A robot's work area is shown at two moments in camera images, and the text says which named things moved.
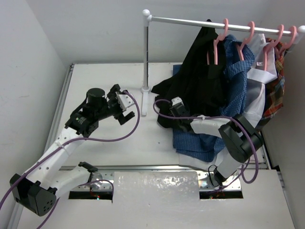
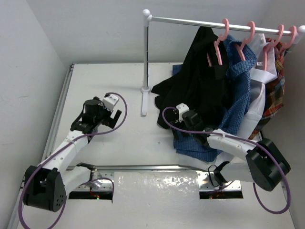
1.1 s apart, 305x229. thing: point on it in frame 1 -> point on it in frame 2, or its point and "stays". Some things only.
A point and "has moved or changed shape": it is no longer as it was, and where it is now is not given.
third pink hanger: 281,28 stays
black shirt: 195,88 stays
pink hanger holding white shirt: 220,38 has moved or changed shape
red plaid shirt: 273,96 stays
